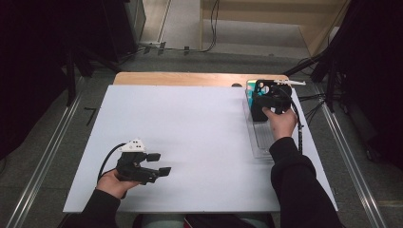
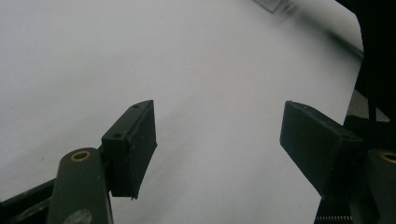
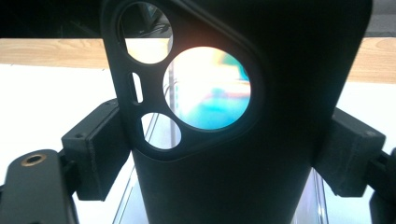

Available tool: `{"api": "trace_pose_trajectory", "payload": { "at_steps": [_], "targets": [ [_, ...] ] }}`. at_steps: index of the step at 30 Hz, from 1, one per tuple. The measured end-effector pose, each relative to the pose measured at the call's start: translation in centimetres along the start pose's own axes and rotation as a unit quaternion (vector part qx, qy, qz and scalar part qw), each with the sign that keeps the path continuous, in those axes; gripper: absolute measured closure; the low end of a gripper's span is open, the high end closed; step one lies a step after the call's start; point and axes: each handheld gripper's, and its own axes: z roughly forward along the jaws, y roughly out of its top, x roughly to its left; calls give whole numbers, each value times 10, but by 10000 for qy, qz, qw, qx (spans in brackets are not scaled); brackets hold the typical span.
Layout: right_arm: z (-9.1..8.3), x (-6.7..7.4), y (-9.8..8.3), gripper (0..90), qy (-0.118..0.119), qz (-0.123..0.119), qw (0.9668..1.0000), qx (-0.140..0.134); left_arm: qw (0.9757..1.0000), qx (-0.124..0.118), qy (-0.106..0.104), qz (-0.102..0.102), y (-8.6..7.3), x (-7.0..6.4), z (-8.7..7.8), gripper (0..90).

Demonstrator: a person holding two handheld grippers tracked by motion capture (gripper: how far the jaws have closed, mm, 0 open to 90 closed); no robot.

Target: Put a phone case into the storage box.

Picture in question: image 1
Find wooden step platform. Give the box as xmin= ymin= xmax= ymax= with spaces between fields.
xmin=199 ymin=0 xmax=350 ymax=58

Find right hand-held gripper cable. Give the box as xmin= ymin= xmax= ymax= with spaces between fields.
xmin=286 ymin=91 xmax=304 ymax=156

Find black phone case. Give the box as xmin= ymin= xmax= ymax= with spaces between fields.
xmin=251 ymin=79 xmax=277 ymax=124

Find clear plastic rack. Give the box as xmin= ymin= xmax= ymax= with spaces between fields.
xmin=241 ymin=88 xmax=278 ymax=160

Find dark cabinet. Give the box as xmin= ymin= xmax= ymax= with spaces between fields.
xmin=104 ymin=0 xmax=146 ymax=63

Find left hand-held gripper cable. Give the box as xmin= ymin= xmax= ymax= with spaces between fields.
xmin=96 ymin=142 xmax=127 ymax=184

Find hand-held gripper cable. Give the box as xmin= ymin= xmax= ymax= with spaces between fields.
xmin=96 ymin=142 xmax=127 ymax=184
xmin=286 ymin=91 xmax=304 ymax=156

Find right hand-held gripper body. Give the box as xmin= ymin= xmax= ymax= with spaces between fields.
xmin=267 ymin=79 xmax=307 ymax=116

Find black metal stand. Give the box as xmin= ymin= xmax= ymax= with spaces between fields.
xmin=283 ymin=47 xmax=346 ymax=113
xmin=65 ymin=47 xmax=122 ymax=107

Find iridescent orange phone case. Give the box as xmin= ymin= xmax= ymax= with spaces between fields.
xmin=245 ymin=79 xmax=259 ymax=108

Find white board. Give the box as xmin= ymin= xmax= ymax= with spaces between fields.
xmin=62 ymin=85 xmax=338 ymax=214

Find metal floor rail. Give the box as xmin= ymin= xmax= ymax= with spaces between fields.
xmin=319 ymin=101 xmax=388 ymax=228
xmin=6 ymin=94 xmax=84 ymax=228

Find person's right hand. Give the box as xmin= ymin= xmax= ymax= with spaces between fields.
xmin=261 ymin=106 xmax=298 ymax=142

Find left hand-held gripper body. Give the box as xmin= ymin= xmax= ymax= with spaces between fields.
xmin=115 ymin=138 xmax=160 ymax=186

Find wooden table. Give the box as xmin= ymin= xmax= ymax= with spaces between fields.
xmin=112 ymin=71 xmax=290 ymax=88

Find person's left hand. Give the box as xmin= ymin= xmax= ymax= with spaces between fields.
xmin=95 ymin=169 xmax=142 ymax=200

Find black cables beside table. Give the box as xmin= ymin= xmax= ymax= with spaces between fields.
xmin=297 ymin=93 xmax=327 ymax=126

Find black floor cables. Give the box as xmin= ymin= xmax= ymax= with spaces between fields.
xmin=139 ymin=0 xmax=221 ymax=55

